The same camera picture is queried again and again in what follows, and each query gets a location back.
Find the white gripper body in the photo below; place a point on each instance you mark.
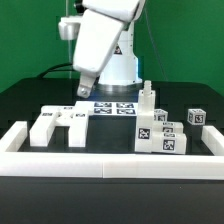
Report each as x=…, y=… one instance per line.
x=97, y=38

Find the white chair seat part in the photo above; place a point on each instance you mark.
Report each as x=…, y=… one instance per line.
x=145, y=118

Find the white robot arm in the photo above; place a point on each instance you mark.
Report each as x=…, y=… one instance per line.
x=121, y=69

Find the white marker base sheet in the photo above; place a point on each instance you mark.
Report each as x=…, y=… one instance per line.
x=108, y=108

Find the white chair back frame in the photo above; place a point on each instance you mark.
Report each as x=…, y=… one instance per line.
x=73, y=118

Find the white U-shaped boundary frame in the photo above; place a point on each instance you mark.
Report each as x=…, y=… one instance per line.
x=13, y=162

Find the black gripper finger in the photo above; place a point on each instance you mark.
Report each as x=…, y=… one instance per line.
x=86, y=84

